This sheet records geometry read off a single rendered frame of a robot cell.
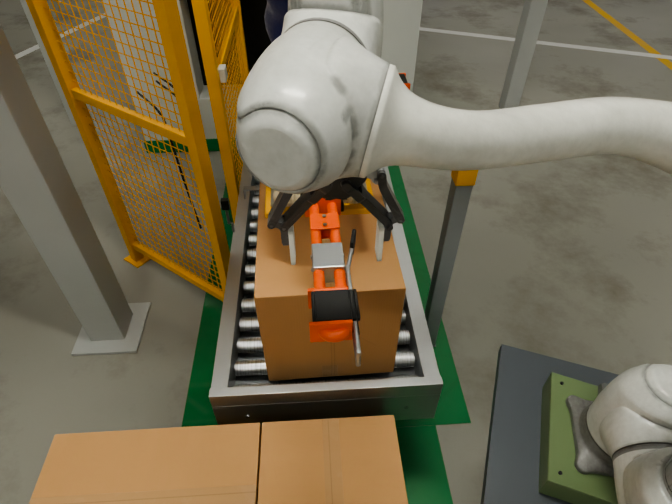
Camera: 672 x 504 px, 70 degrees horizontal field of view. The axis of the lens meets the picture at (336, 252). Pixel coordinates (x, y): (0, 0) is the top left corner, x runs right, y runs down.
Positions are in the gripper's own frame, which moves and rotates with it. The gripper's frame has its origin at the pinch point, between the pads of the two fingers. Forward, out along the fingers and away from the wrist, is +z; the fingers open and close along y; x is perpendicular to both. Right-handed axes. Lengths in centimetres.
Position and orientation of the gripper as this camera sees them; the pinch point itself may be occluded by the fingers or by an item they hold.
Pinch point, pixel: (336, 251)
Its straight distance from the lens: 76.0
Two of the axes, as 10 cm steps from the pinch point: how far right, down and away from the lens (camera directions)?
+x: 0.6, 6.9, -7.2
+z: 0.0, 7.3, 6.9
